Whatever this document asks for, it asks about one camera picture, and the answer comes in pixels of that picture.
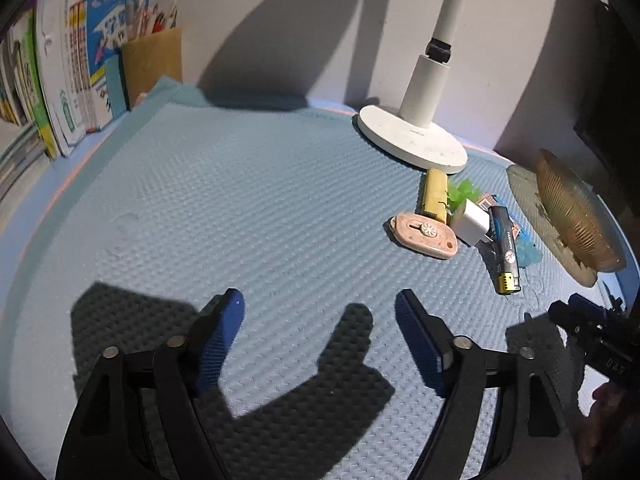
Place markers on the dark monitor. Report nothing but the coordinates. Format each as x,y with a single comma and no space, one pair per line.
620,110

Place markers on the bunch of pens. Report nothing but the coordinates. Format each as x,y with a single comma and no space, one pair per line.
152,15

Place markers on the brown cardboard pen holder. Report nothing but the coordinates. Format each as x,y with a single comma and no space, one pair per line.
152,67

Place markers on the white desk lamp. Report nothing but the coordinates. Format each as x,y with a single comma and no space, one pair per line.
410,135

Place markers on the amber ribbed glass bowl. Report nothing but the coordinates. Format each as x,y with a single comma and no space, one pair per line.
575,215

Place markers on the white charger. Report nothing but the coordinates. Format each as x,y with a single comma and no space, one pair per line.
470,220

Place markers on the black lighter gold tip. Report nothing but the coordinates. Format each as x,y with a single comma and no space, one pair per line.
505,250

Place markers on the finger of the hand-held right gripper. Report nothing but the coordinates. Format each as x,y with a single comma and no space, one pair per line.
620,312
575,310

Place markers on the pink utility knife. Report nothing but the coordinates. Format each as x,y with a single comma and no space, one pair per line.
425,235

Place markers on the light blue jelly toy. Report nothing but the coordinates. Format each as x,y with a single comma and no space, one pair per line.
527,255

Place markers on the yellow plastic case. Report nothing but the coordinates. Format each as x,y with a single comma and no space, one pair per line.
434,192

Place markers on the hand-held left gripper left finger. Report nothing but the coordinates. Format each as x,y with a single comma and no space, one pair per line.
220,335

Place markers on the row of upright books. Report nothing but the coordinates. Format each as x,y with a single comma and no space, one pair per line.
25,80

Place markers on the white paper booklet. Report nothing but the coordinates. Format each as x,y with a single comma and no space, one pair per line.
65,60

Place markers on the person's right hand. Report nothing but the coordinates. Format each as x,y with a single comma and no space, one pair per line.
607,420

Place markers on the light blue quilted mat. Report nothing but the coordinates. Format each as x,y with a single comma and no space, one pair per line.
250,210

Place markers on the blue printed booklet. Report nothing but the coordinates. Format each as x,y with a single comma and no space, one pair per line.
100,35

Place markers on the light blue holder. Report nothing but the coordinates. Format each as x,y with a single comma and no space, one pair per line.
116,85

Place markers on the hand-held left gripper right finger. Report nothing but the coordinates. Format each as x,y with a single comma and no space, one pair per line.
417,335

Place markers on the green jelly toy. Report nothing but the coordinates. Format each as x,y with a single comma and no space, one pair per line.
462,192

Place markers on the stack of flat books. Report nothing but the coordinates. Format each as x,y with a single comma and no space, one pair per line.
17,160

